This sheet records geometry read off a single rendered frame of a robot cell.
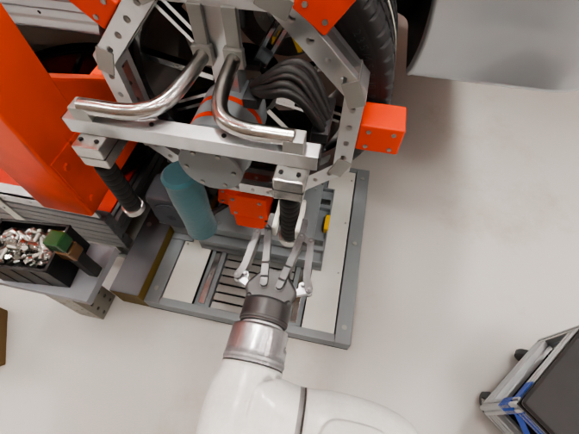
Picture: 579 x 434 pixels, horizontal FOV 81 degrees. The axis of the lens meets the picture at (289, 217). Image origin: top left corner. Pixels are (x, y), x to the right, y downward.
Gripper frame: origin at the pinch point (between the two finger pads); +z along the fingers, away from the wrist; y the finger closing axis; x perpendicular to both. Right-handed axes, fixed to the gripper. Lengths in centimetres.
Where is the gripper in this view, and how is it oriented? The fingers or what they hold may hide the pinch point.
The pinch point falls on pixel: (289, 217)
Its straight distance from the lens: 62.7
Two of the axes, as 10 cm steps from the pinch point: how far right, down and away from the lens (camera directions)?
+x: 0.0, -5.3, -8.5
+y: 9.8, 1.7, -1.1
